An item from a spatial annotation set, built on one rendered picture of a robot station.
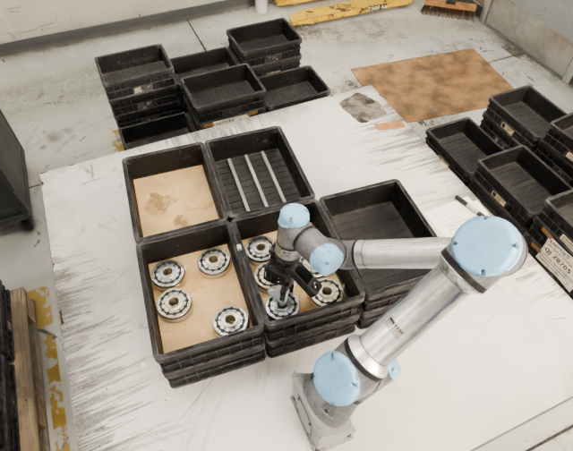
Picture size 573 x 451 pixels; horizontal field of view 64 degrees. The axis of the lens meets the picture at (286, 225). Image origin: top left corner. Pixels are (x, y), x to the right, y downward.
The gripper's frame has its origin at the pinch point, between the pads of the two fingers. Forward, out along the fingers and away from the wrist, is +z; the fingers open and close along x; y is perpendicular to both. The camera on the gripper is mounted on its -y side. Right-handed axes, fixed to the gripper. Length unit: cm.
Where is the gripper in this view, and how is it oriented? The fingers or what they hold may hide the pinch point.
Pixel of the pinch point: (287, 298)
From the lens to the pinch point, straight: 140.4
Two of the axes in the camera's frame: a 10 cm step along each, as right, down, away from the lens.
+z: -1.0, 7.0, 7.1
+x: -4.5, 6.0, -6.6
